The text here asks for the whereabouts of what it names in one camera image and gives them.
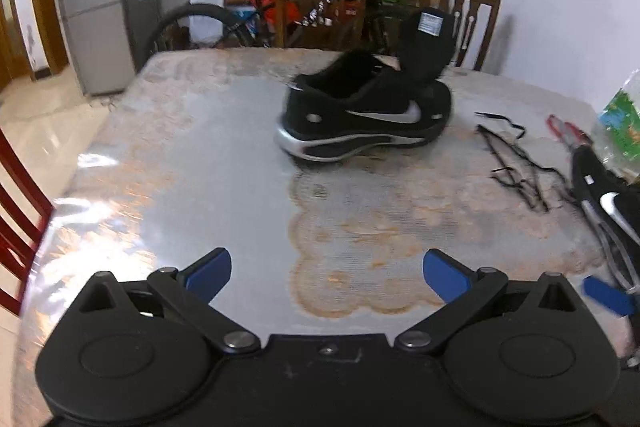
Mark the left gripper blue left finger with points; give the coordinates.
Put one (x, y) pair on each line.
(205, 277)

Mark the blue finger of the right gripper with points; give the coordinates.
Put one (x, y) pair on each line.
(612, 298)

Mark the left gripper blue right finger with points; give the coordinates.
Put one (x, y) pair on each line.
(446, 276)

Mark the black shoelace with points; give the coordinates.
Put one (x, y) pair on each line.
(519, 172)

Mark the black sneaker with white swoosh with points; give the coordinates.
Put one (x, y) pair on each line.
(359, 102)

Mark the green snack bag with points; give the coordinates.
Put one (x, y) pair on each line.
(616, 132)

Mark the red wooden chair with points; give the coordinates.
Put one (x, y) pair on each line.
(19, 244)

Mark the black bicycle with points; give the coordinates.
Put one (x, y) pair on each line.
(380, 32)

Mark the brown wooden chair near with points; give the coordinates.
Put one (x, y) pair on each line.
(466, 14)

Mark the white green carton box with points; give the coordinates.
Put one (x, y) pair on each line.
(205, 26)

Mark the red handled pliers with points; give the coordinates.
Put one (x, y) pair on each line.
(567, 133)

